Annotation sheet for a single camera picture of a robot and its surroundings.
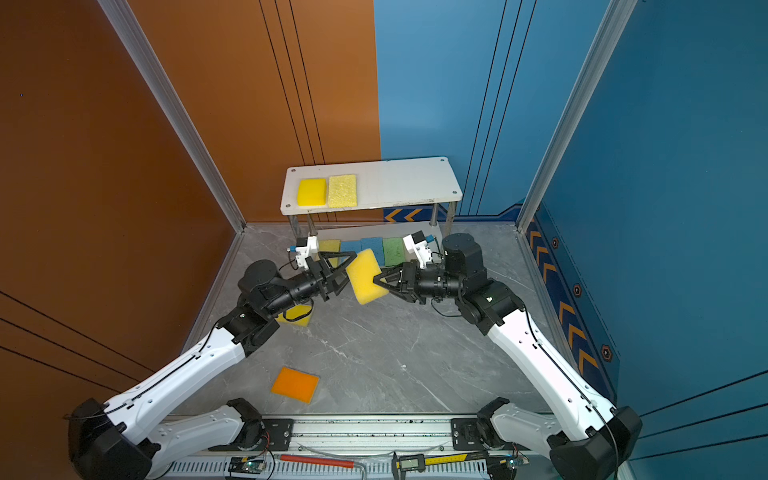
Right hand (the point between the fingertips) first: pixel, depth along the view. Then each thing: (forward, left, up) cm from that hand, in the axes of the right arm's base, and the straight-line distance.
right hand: (374, 284), depth 61 cm
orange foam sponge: (-9, +24, -34) cm, 43 cm away
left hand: (+5, +4, +2) cm, 6 cm away
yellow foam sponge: (+4, +3, 0) cm, 5 cm away
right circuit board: (-27, -31, -36) cm, 55 cm away
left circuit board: (-27, +33, -36) cm, 56 cm away
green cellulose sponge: (+31, -3, -26) cm, 40 cm away
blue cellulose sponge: (+34, +12, -26) cm, 45 cm away
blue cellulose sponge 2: (+34, +3, -26) cm, 43 cm away
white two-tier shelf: (+26, +2, -1) cm, 26 cm away
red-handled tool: (-27, +14, -35) cm, 46 cm away
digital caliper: (-27, -9, -35) cm, 45 cm away
